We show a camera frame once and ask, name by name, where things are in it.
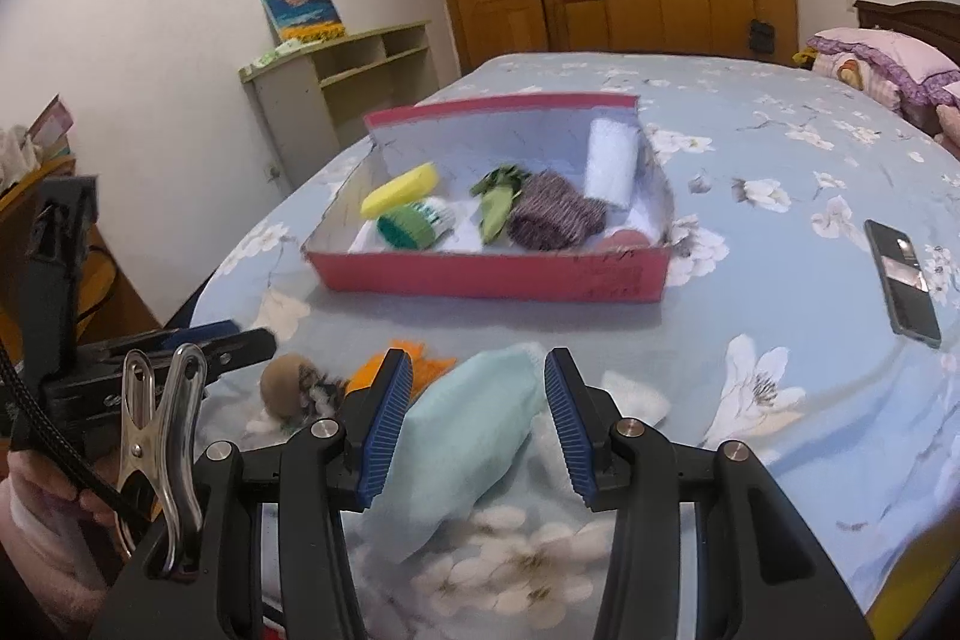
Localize yellow cloth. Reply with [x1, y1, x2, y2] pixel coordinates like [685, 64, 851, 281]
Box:
[870, 520, 960, 640]

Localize pale green shelf unit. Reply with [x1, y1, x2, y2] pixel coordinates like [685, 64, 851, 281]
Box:
[238, 19, 442, 191]

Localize blue picture book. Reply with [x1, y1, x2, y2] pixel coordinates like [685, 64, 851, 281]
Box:
[260, 0, 350, 45]

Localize wooden desk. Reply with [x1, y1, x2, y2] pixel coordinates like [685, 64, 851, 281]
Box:
[0, 156, 162, 348]

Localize pink soft pad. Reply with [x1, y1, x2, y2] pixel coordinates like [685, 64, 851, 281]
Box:
[600, 227, 665, 251]

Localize person's left hand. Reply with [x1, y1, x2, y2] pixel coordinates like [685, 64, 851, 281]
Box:
[71, 449, 143, 551]

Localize green and white sock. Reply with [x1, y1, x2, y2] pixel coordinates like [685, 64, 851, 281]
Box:
[375, 197, 456, 249]

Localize black smartphone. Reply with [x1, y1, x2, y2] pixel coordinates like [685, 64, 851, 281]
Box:
[864, 218, 942, 350]

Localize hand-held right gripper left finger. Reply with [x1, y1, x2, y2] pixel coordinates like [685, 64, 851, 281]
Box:
[90, 347, 415, 640]

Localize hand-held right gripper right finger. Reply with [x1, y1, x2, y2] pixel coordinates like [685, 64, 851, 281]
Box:
[544, 347, 875, 640]

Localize metal spring clip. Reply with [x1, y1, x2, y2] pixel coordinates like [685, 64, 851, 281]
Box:
[116, 344, 209, 581]

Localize green packet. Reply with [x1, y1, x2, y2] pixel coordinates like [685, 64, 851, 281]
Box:
[251, 40, 308, 67]

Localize purple knitted sock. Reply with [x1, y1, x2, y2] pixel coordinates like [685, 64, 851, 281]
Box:
[508, 173, 607, 251]

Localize purple ruffled pillow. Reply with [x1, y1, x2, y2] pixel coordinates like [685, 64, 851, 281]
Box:
[806, 26, 960, 105]

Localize light blue towel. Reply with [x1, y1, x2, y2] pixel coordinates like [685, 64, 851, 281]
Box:
[360, 342, 548, 562]

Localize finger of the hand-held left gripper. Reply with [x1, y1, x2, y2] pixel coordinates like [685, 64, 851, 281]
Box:
[154, 320, 242, 345]
[75, 326, 277, 386]

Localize pink textured pillow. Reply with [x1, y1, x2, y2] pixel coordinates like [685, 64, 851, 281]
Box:
[934, 104, 960, 161]

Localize dark wooden headboard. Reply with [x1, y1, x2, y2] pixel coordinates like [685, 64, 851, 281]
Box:
[853, 0, 960, 64]

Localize pink cardboard box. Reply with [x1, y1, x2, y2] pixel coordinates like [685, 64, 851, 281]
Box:
[301, 92, 674, 304]

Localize black braided cable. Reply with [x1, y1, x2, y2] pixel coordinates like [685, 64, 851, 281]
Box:
[0, 340, 140, 540]

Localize yellow sponge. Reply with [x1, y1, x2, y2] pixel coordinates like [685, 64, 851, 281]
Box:
[360, 162, 443, 220]

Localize stack of papers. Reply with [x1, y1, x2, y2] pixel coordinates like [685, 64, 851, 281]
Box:
[0, 94, 76, 184]

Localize green ribbon bow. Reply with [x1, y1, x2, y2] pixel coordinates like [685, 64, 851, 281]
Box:
[471, 166, 532, 245]

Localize orange cloth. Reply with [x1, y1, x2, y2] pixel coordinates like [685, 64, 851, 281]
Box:
[345, 340, 458, 397]

